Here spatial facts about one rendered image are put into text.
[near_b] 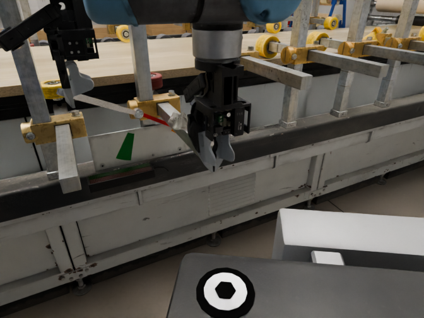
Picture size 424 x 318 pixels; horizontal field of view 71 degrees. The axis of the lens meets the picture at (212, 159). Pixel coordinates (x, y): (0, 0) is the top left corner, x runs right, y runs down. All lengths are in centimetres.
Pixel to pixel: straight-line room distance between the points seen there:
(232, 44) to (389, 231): 33
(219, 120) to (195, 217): 99
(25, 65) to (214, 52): 45
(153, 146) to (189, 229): 65
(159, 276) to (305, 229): 130
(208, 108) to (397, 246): 33
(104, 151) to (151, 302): 76
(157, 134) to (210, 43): 45
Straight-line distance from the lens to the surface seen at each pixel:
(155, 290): 142
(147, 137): 84
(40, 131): 80
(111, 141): 82
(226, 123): 49
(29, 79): 77
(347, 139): 140
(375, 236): 20
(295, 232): 18
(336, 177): 191
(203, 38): 45
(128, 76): 98
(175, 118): 69
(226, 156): 54
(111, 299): 143
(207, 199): 139
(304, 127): 111
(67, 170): 58
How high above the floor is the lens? 111
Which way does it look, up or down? 29 degrees down
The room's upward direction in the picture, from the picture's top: straight up
